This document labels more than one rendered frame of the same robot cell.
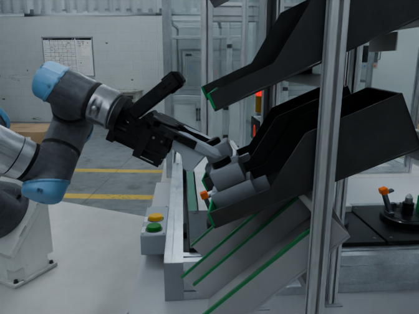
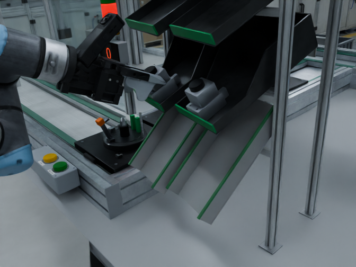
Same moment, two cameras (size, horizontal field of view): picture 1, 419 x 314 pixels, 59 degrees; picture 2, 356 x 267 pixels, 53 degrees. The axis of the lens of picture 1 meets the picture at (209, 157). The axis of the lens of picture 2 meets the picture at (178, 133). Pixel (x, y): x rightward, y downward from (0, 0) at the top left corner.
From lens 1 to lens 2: 0.40 m
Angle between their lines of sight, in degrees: 35
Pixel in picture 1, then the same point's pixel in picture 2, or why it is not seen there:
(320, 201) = (284, 93)
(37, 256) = not seen: outside the picture
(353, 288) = not seen: hidden behind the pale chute
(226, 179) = (207, 97)
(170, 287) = (113, 206)
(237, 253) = (194, 152)
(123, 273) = (49, 217)
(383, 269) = not seen: hidden behind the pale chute
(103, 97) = (56, 51)
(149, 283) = (82, 214)
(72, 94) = (25, 54)
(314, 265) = (280, 135)
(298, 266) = (263, 140)
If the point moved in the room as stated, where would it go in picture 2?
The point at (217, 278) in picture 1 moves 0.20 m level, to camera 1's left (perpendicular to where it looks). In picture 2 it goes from (183, 176) to (103, 213)
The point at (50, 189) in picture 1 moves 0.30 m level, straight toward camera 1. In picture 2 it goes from (27, 157) to (179, 199)
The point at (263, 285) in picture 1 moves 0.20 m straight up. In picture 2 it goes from (245, 161) to (248, 63)
